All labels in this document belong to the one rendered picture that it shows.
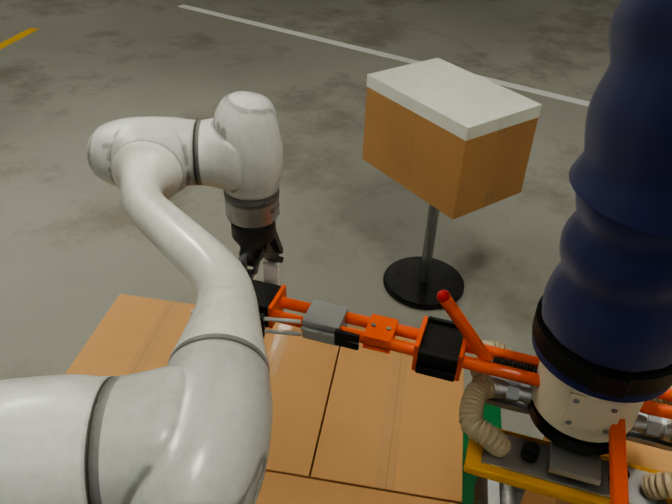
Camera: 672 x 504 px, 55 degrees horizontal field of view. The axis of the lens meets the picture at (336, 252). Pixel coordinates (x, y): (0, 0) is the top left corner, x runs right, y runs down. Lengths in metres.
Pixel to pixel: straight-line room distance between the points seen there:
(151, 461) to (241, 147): 0.56
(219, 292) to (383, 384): 1.37
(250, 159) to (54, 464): 0.57
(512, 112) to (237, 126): 1.76
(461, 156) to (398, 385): 0.93
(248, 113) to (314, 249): 2.51
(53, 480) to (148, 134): 0.57
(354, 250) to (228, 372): 2.89
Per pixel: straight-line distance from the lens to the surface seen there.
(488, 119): 2.52
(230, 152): 0.99
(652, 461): 1.50
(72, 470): 0.57
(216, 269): 0.74
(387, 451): 1.87
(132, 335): 2.23
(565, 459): 1.17
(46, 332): 3.17
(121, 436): 0.55
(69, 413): 0.57
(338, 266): 3.34
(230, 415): 0.56
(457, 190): 2.56
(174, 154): 0.99
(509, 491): 1.85
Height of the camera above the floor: 2.03
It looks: 36 degrees down
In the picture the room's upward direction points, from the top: 2 degrees clockwise
